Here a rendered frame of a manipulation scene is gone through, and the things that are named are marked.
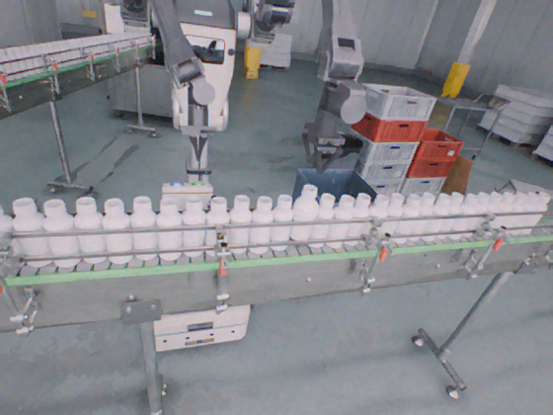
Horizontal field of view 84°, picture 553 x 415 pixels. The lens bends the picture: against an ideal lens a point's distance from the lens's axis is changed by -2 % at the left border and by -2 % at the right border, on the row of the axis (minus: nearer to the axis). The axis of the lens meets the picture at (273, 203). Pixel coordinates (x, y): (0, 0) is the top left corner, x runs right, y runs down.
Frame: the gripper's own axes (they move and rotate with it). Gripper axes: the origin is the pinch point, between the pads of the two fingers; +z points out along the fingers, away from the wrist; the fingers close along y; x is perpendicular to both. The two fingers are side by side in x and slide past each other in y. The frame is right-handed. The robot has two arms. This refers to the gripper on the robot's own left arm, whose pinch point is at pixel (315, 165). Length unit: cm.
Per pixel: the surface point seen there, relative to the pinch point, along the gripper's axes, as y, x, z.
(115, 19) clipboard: 390, 98, 7
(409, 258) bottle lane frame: -6, -39, 31
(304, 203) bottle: -1.7, 1.4, 10.3
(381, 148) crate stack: 173, -157, 66
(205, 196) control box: 12.4, 25.6, 16.7
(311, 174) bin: 59, -31, 34
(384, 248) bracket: -12.1, -20.7, 19.0
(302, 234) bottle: -3.0, 0.3, 20.1
